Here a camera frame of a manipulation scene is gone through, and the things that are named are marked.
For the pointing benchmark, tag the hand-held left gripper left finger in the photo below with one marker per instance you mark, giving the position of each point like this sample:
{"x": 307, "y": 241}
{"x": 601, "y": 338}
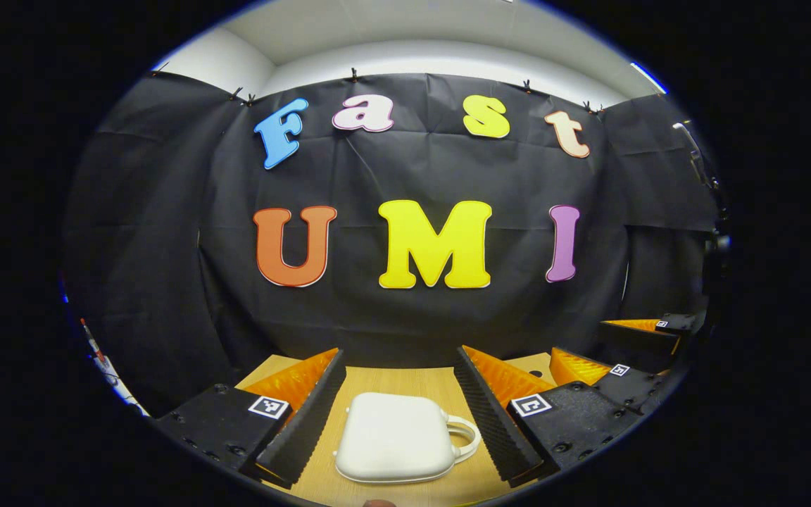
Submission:
{"x": 310, "y": 422}

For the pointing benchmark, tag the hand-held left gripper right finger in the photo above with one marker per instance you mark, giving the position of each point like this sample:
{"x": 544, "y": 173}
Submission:
{"x": 490, "y": 422}

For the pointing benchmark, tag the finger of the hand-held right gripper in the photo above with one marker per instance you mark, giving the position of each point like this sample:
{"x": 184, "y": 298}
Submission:
{"x": 634, "y": 387}
{"x": 638, "y": 341}

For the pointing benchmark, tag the white suitcase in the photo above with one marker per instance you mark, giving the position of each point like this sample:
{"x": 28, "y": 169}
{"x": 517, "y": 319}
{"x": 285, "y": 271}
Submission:
{"x": 391, "y": 436}

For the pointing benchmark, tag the black backdrop cloth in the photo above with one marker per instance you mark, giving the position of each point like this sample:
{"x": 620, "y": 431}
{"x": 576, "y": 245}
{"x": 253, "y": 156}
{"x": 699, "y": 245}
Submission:
{"x": 412, "y": 317}

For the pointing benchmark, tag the white and red object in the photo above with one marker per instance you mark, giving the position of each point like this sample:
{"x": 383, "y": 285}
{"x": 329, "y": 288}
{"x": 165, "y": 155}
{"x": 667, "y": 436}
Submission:
{"x": 106, "y": 366}

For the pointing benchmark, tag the row of black cloth clips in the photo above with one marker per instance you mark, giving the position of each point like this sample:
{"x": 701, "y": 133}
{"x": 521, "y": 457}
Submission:
{"x": 353, "y": 74}

